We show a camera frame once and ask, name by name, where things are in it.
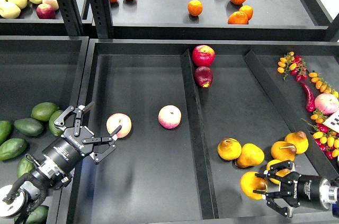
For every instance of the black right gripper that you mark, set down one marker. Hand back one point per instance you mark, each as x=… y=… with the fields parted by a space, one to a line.
x=295 y=190

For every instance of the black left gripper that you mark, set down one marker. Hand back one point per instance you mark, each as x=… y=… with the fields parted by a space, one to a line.
x=78 y=141

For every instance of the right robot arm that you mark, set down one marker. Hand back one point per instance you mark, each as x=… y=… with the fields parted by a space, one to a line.
x=334 y=195

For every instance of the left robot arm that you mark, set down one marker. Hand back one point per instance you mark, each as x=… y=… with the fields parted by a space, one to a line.
x=54 y=171

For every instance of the yellow orange pear lying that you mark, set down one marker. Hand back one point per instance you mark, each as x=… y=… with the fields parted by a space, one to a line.
x=251 y=155

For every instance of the yellow pear by divider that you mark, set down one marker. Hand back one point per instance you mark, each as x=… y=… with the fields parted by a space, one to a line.
x=299 y=139

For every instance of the dark green avocado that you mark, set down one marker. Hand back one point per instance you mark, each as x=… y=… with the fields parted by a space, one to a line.
x=29 y=127

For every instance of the green avocado bottom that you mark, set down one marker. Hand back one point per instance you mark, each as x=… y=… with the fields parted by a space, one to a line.
x=39 y=215

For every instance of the pink apple left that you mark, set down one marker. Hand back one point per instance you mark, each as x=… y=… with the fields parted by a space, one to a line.
x=119 y=119

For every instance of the pink apple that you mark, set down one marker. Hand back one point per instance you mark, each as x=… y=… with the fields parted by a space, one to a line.
x=119 y=119
x=169 y=116

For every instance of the black tray divider centre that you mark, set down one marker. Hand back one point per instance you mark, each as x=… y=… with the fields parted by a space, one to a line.
x=205 y=185

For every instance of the pink apple centre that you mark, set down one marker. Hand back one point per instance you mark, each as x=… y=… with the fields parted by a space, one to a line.
x=169 y=116

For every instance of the black left tray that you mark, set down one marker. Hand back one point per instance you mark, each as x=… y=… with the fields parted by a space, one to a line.
x=35 y=70

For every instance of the black tray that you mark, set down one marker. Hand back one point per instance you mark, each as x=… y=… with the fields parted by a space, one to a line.
x=150 y=177
x=35 y=70

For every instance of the cherry tomato bunch lower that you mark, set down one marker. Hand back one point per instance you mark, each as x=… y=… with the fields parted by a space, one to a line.
x=325 y=138

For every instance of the cherry tomato bunch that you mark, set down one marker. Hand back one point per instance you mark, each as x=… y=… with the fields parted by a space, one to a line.
x=294 y=65
x=325 y=138

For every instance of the black centre tray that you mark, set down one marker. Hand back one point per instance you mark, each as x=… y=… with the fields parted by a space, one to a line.
x=150 y=177

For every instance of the red chili pepper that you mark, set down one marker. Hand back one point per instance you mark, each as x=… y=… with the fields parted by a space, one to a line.
x=310 y=100

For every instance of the white marker tag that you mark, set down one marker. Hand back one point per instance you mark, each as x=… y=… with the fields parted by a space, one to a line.
x=332 y=122

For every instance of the pink apple right tray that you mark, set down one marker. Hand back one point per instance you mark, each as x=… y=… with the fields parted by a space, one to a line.
x=327 y=103

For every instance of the dark red apple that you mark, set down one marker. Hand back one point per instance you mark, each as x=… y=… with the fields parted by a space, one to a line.
x=203 y=76

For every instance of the orange cherry tomato vine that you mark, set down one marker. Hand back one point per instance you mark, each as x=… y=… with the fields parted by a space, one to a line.
x=322 y=85

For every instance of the bright red apple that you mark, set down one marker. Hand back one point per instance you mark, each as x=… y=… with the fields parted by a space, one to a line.
x=203 y=55

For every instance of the red apple on shelf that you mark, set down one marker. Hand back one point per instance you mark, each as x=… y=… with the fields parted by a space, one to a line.
x=45 y=11

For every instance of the cherry tomato bunch upper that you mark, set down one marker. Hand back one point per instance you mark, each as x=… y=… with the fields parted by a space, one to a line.
x=294 y=65

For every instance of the pink peach on shelf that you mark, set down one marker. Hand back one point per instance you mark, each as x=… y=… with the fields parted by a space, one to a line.
x=53 y=3

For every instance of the black upper right shelf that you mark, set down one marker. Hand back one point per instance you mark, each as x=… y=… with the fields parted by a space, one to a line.
x=285 y=20

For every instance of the black perforated post right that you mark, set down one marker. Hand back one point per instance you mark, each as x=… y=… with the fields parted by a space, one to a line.
x=101 y=10

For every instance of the black perforated post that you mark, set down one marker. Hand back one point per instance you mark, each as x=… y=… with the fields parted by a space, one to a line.
x=71 y=17
x=101 y=10

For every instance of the black perforated post left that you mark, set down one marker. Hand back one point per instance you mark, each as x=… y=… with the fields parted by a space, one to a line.
x=71 y=17

